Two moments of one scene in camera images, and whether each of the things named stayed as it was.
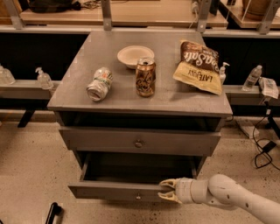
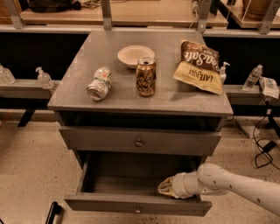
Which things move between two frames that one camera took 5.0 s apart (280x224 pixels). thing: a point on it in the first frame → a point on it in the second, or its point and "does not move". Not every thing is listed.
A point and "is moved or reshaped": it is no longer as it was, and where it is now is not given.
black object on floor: (55, 209) does not move
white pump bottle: (222, 73) does not move
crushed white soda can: (99, 87) does not move
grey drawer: (129, 176) is moved or reshaped
